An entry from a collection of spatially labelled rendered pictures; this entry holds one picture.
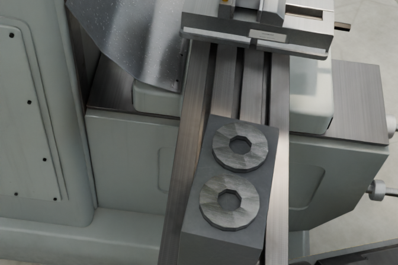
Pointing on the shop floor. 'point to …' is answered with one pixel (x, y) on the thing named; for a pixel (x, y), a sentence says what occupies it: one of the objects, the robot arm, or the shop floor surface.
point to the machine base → (100, 240)
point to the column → (44, 99)
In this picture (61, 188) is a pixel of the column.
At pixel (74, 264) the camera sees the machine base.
